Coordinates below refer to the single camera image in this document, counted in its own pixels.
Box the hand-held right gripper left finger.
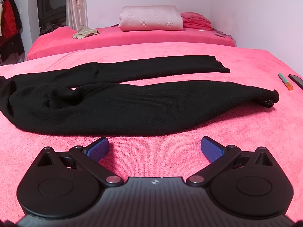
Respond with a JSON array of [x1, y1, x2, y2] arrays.
[[35, 137, 124, 187]]

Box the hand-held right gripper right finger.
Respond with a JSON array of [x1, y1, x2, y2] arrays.
[[186, 136, 275, 187]]

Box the black knit pants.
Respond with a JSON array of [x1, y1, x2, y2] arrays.
[[0, 55, 280, 136]]

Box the pink towel blanket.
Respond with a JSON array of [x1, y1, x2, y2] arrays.
[[0, 42, 303, 223]]

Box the green and orange pen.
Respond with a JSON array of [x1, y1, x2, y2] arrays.
[[278, 73, 294, 92]]

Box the black phone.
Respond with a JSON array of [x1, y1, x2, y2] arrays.
[[288, 74, 303, 90]]

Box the dark lace cloth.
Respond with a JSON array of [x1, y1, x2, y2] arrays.
[[214, 30, 233, 38]]

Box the beige crumpled cloth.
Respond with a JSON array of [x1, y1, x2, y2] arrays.
[[72, 26, 99, 40]]

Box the pink covered bed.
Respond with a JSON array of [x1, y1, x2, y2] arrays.
[[27, 25, 237, 61]]

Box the dark crumpled cloth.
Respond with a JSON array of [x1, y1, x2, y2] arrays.
[[38, 24, 67, 36]]

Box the folded pink blanket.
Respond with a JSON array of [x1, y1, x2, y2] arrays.
[[180, 12, 213, 31]]

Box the hanging colourful clothes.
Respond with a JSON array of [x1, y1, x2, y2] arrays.
[[0, 0, 25, 63]]

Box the pale pink embossed pillow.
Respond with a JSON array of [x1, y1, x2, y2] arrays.
[[118, 5, 184, 32]]

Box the pink patterned curtain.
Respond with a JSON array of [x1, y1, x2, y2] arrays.
[[65, 0, 88, 30]]

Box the dark framed window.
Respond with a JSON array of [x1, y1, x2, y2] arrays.
[[37, 0, 67, 30]]

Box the red hanging garment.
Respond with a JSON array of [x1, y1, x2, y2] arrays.
[[2, 0, 18, 38]]

